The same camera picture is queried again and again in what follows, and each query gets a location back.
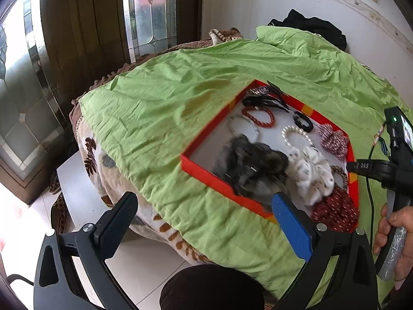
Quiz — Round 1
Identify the red beaded bracelet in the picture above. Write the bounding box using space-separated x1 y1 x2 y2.
242 107 276 128

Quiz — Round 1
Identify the brown patterned cloth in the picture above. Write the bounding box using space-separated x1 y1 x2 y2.
48 171 70 233

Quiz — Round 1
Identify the green bed sheet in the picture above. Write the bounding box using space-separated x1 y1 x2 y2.
79 26 413 301

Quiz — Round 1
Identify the wooden glass door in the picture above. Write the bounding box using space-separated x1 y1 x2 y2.
0 0 204 205

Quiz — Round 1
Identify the white brown leaf blanket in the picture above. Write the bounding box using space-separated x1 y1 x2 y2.
77 116 213 265

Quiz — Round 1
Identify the person's right hand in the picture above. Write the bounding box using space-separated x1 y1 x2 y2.
372 203 413 282

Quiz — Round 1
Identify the white stool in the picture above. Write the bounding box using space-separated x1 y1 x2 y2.
56 150 112 230

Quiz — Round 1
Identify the black hair clip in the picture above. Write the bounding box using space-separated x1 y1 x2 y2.
242 81 290 113

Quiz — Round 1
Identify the pearl bracelet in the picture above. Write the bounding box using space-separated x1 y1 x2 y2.
281 126 314 151

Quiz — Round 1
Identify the person's dark trouser leg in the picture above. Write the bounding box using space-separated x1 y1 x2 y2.
160 264 268 310

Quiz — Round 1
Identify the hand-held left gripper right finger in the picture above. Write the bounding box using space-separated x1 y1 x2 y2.
271 191 378 310

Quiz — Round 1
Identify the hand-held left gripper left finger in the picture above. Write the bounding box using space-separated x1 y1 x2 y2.
33 191 139 310

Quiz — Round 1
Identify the black hair tie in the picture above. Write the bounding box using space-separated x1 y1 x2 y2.
292 110 314 133

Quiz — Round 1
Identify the grey scrunchie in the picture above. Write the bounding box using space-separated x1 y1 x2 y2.
211 135 291 207

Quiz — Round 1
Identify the red white patterned scrunchie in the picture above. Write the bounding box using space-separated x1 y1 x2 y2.
318 123 351 160

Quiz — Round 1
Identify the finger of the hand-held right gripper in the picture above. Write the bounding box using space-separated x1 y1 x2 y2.
346 158 392 181

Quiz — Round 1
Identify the brown beaded bracelet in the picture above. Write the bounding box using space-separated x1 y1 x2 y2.
329 165 349 194

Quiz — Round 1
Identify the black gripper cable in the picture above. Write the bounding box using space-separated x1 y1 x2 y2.
366 121 388 243

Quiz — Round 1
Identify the white beaded bracelet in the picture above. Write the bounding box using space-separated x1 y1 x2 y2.
227 116 260 139

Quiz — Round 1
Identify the dark red dotted scrunchie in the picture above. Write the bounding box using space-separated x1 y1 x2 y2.
311 189 360 232

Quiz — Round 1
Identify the red tray box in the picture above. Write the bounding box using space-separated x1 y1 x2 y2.
180 79 360 231

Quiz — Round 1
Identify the black clothing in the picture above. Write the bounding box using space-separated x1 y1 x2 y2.
268 9 347 52

